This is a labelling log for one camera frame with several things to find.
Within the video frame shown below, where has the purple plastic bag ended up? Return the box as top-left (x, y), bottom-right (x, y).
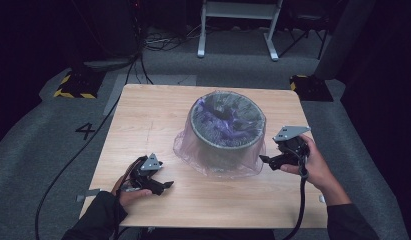
top-left (172, 90), bottom-right (267, 179)

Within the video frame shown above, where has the person's dark clothing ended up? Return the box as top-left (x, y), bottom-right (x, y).
top-left (139, 228), bottom-right (277, 240)

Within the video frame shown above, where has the left hand-held gripper cable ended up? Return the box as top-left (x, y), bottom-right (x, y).
top-left (111, 181), bottom-right (132, 240)

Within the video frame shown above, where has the green plastic bin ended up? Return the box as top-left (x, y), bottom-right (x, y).
top-left (188, 90), bottom-right (267, 168)

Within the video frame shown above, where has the tangle of floor cables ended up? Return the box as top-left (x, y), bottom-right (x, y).
top-left (142, 24), bottom-right (202, 53)

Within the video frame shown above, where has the thin black floor cable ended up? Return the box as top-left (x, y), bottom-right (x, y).
top-left (139, 53), bottom-right (155, 85)

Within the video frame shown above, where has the white metal stand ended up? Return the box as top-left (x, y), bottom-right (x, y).
top-left (196, 0), bottom-right (284, 62)

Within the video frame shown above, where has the grey pillar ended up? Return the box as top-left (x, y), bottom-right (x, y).
top-left (313, 0), bottom-right (377, 80)

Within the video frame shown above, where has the hand-held gripper cable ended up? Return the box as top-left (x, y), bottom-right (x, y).
top-left (111, 181), bottom-right (132, 240)
top-left (282, 146), bottom-right (311, 240)

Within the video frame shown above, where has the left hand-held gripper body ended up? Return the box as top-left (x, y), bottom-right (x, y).
top-left (129, 153), bottom-right (163, 190)

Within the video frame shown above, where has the long black floor cable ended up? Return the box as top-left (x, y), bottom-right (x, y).
top-left (34, 54), bottom-right (141, 240)

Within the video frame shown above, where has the right hand-held gripper cable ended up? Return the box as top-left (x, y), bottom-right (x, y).
top-left (282, 146), bottom-right (311, 240)

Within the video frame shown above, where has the person's right hand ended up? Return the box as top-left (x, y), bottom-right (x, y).
top-left (280, 133), bottom-right (337, 193)

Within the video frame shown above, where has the black stand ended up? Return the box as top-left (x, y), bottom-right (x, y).
top-left (278, 6), bottom-right (331, 61)

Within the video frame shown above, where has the person's left hand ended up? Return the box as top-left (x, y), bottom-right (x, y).
top-left (111, 156), bottom-right (153, 210)

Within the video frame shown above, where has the black yellow striped base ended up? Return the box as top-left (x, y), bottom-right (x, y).
top-left (289, 74), bottom-right (334, 102)
top-left (53, 68), bottom-right (106, 99)

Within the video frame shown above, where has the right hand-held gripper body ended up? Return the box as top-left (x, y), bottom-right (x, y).
top-left (272, 125), bottom-right (312, 166)

